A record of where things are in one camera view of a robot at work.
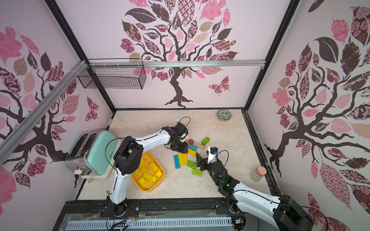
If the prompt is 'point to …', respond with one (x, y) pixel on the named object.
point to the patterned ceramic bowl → (224, 115)
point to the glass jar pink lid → (256, 175)
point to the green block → (191, 164)
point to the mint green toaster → (92, 153)
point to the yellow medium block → (191, 152)
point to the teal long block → (177, 162)
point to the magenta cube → (191, 141)
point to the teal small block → (193, 147)
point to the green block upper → (205, 141)
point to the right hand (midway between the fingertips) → (202, 152)
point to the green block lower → (198, 173)
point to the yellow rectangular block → (153, 166)
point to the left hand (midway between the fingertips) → (184, 152)
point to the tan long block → (199, 145)
